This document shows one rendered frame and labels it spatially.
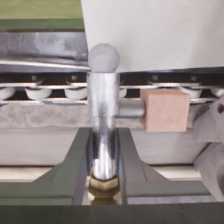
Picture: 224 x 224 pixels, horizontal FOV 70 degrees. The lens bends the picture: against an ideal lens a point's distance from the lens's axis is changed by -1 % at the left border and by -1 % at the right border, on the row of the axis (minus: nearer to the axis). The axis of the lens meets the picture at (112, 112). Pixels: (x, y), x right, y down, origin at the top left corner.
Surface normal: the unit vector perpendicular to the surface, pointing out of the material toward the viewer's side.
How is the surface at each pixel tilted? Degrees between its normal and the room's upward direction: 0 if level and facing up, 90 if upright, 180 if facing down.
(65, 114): 22
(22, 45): 0
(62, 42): 0
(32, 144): 0
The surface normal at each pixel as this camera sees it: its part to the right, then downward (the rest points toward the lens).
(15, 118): -0.01, -0.03
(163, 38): 0.02, 0.65
